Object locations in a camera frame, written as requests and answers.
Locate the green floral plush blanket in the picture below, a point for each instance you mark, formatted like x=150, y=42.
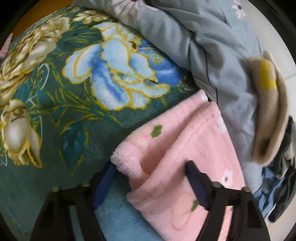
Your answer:
x=73, y=85

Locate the beige yellow plaid garment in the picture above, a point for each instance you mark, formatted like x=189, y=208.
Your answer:
x=272, y=107

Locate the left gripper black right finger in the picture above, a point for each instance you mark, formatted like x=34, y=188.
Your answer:
x=246, y=221

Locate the dark clothes pile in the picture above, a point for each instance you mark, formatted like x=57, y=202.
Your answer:
x=284, y=170

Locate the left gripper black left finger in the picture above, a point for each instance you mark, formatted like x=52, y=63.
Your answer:
x=54, y=221

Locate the pink fleece pajama pants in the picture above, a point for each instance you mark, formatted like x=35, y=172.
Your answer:
x=153, y=157

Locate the grey floral quilt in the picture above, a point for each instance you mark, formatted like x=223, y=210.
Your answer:
x=213, y=41

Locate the blue denim garment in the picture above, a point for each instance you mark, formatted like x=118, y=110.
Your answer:
x=267, y=195

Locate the pink knitted cloth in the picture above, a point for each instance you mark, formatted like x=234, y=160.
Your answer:
x=5, y=47

